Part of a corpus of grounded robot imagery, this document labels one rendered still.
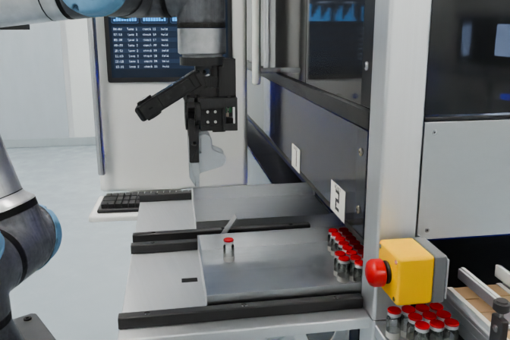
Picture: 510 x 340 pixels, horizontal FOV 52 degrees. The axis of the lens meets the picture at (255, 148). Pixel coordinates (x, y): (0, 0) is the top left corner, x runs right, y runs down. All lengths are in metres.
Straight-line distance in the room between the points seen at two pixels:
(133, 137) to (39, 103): 4.76
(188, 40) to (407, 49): 0.32
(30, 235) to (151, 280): 0.23
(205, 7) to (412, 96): 0.33
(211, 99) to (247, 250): 0.42
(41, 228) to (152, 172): 0.82
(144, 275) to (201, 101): 0.39
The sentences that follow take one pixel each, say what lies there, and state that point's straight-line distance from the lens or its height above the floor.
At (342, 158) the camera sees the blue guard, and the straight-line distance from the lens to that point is 0.97.
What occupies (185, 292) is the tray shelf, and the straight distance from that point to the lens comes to 0.98.
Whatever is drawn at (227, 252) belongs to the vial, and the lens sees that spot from 1.06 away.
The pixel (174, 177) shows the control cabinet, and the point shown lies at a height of 0.85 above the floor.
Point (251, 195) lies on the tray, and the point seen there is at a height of 0.89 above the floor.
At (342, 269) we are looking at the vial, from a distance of 0.99.
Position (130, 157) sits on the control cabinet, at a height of 0.92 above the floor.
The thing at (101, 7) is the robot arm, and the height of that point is 1.36.
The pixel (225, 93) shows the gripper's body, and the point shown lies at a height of 1.24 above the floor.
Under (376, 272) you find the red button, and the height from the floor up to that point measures 1.00.
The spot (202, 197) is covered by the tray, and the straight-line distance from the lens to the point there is 1.45.
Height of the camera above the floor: 1.34
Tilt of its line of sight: 13 degrees down
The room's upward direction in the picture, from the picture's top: straight up
